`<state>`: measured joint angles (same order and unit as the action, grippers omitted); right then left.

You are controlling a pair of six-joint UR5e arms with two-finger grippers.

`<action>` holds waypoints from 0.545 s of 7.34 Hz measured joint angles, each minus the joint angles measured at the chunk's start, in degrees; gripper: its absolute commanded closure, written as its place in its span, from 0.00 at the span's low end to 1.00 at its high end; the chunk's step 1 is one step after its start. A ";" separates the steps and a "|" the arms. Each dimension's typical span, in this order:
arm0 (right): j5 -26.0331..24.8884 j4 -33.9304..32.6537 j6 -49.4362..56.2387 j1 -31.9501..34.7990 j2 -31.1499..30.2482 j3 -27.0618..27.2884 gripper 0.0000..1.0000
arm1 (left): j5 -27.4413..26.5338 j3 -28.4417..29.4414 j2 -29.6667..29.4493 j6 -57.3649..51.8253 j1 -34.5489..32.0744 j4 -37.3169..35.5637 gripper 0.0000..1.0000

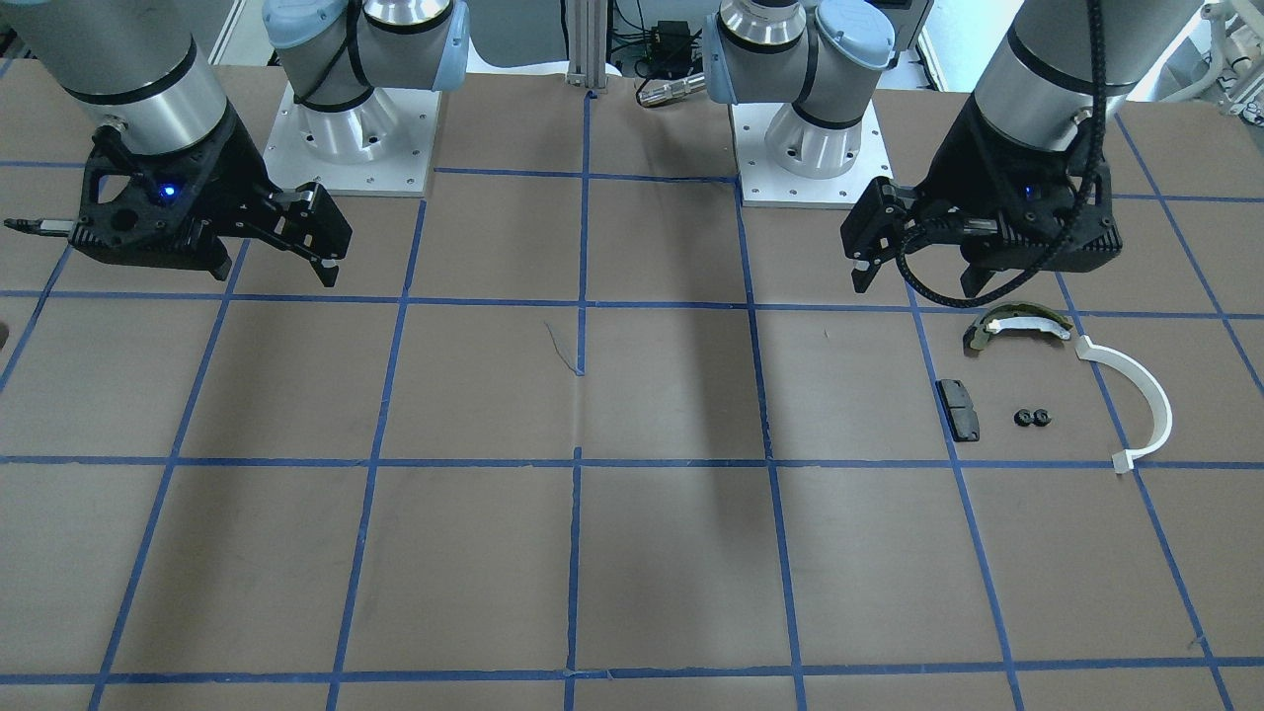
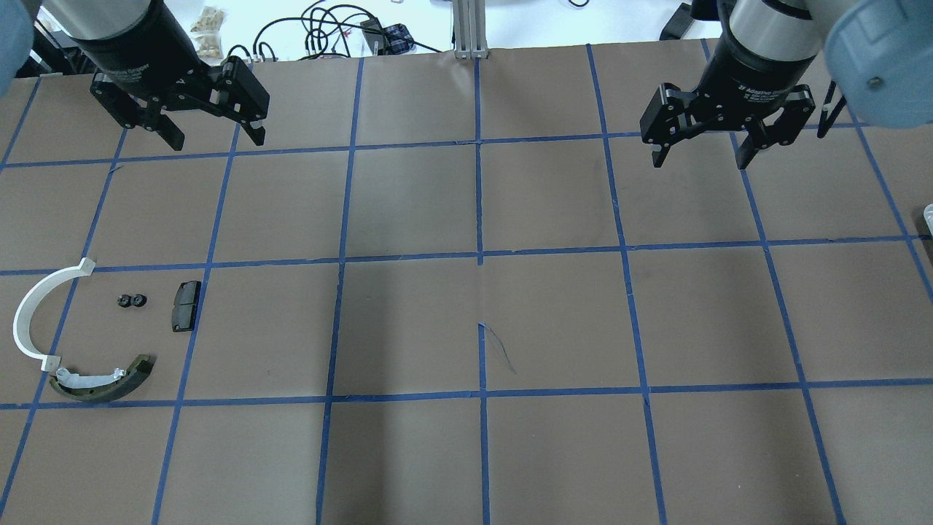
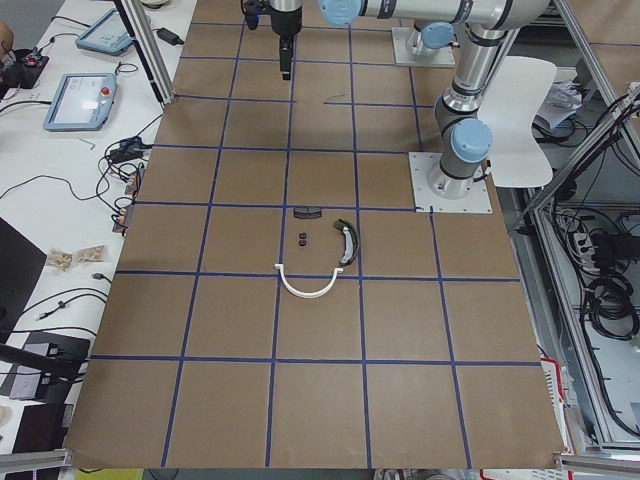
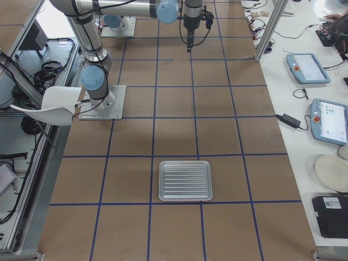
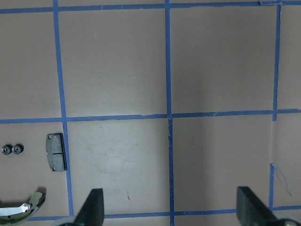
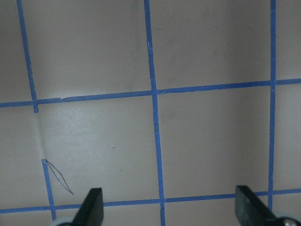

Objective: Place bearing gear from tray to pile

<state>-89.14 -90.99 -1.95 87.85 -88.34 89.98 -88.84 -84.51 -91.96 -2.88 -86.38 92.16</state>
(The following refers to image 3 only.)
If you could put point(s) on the blue teach pendant far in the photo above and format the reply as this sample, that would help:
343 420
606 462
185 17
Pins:
107 35

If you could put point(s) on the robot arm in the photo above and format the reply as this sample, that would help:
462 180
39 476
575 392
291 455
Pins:
466 140

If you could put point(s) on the aluminium frame post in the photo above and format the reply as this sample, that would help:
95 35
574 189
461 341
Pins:
138 27

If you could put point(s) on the olive green brake shoe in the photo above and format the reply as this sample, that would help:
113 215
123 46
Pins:
351 239

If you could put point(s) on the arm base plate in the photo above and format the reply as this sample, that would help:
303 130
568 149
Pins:
428 46
434 192

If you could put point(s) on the blue teach pendant near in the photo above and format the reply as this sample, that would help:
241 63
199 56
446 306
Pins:
82 102

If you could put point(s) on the blue teach pendant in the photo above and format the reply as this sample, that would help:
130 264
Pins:
82 102
107 35

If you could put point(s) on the white plastic chair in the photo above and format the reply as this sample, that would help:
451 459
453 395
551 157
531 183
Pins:
509 106

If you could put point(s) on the dark grey brake pad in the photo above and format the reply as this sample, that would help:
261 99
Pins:
307 213

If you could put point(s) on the black laptop power adapter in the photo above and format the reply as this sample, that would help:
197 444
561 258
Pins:
169 36

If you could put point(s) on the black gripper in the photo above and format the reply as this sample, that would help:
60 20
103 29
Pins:
285 23

